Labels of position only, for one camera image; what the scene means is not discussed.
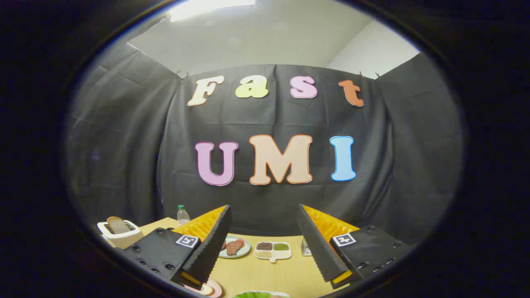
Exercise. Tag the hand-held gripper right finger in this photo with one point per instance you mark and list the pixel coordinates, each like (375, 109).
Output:
(316, 244)

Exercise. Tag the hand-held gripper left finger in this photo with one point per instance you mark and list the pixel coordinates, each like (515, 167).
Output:
(213, 244)

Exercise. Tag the green lettuce leaf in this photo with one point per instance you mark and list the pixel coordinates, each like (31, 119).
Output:
(252, 295)

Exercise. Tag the toasted bread slice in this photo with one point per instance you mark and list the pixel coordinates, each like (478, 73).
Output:
(118, 225)

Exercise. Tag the clear glass cup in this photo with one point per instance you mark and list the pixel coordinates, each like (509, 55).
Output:
(305, 248)

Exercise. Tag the light teal plate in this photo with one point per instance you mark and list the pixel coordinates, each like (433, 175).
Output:
(246, 248)

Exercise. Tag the white divided grain tray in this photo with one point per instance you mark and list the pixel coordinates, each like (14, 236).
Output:
(284, 255)

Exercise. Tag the clear plastic water bottle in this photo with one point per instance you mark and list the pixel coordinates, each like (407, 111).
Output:
(182, 216)

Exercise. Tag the pink plate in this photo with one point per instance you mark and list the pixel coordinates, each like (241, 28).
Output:
(216, 290)

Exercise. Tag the pale bread slice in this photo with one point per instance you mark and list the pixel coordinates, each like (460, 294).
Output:
(205, 289)

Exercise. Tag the white plate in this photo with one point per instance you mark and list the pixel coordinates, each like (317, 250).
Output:
(281, 294)

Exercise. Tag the cream white toaster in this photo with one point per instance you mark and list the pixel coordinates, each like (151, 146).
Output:
(124, 241)

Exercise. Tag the black backdrop cloth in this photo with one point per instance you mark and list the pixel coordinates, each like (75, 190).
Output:
(269, 120)

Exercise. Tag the ceiling light panel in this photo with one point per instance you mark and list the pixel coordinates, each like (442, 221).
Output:
(211, 8)

